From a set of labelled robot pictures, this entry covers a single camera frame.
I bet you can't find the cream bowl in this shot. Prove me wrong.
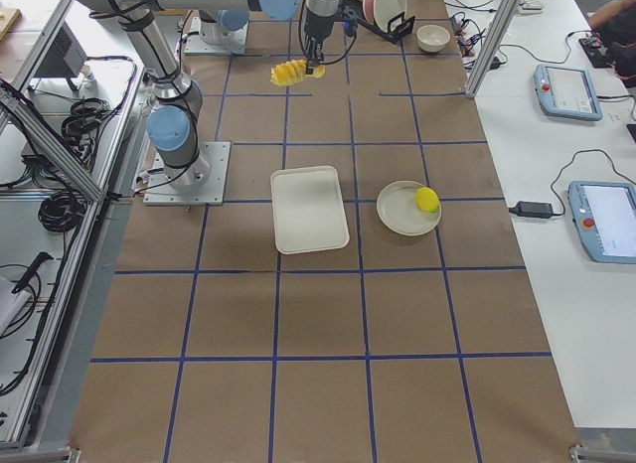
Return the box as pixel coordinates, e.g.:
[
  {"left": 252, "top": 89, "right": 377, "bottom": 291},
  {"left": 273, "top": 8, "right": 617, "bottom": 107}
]
[{"left": 416, "top": 25, "right": 451, "bottom": 54}]

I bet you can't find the yellow striped bread roll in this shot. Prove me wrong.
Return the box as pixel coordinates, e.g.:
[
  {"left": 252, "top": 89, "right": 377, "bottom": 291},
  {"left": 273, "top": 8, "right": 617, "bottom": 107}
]
[{"left": 270, "top": 60, "right": 326, "bottom": 86}]

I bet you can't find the blue teach pendant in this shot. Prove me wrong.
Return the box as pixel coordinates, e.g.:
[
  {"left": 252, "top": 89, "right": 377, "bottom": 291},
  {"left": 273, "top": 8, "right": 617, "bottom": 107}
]
[
  {"left": 567, "top": 181, "right": 635, "bottom": 264},
  {"left": 533, "top": 64, "right": 603, "bottom": 121}
]

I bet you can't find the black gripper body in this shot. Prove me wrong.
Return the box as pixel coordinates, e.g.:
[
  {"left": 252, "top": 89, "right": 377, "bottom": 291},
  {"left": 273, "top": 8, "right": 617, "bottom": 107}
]
[{"left": 300, "top": 31, "right": 329, "bottom": 61}]

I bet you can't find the blue teach pendant far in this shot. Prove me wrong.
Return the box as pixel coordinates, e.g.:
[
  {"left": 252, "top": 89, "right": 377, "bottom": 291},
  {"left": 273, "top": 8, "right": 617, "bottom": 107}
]
[{"left": 533, "top": 64, "right": 603, "bottom": 121}]

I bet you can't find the pink plate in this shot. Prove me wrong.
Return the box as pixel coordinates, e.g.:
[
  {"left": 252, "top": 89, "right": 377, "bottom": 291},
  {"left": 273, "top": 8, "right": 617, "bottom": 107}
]
[{"left": 362, "top": 0, "right": 375, "bottom": 25}]

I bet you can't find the blue teach pendant near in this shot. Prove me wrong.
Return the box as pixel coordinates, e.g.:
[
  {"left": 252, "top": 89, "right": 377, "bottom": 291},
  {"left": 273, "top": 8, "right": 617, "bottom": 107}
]
[{"left": 567, "top": 181, "right": 635, "bottom": 264}]

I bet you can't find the white rectangular tray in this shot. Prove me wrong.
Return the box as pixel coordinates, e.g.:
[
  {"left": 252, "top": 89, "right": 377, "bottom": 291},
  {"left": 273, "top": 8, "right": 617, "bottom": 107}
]
[{"left": 270, "top": 165, "right": 350, "bottom": 255}]

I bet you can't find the cream round plate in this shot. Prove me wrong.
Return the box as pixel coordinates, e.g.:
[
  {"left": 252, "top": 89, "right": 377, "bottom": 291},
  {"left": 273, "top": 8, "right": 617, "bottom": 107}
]
[{"left": 376, "top": 181, "right": 441, "bottom": 236}]

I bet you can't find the yellow lemon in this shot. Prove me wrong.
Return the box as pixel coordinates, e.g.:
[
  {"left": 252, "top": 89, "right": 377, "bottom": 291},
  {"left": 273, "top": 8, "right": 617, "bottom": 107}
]
[{"left": 414, "top": 187, "right": 440, "bottom": 213}]

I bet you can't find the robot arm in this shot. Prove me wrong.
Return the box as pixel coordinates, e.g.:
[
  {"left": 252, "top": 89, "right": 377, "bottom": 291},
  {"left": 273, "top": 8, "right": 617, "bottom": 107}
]
[{"left": 118, "top": 8, "right": 210, "bottom": 189}]

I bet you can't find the cream plate in rack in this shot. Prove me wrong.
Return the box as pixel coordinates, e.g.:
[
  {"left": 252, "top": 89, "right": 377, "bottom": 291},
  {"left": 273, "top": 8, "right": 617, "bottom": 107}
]
[{"left": 373, "top": 0, "right": 407, "bottom": 32}]

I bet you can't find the black power adapter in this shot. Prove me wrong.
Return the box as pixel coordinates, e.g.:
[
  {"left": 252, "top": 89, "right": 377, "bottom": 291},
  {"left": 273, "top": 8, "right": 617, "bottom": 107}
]
[{"left": 510, "top": 201, "right": 554, "bottom": 219}]

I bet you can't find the black dish rack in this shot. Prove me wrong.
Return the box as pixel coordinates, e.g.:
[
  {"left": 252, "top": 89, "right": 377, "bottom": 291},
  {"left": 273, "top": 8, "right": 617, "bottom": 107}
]
[{"left": 358, "top": 12, "right": 415, "bottom": 44}]

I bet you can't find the aluminium frame post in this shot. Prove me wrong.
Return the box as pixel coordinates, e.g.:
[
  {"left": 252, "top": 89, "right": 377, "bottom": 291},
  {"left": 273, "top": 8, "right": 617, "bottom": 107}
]
[{"left": 465, "top": 0, "right": 520, "bottom": 98}]

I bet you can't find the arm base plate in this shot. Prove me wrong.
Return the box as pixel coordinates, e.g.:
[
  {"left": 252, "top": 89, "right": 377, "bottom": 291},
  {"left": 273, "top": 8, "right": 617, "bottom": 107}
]
[
  {"left": 143, "top": 141, "right": 231, "bottom": 206},
  {"left": 184, "top": 17, "right": 248, "bottom": 56}
]

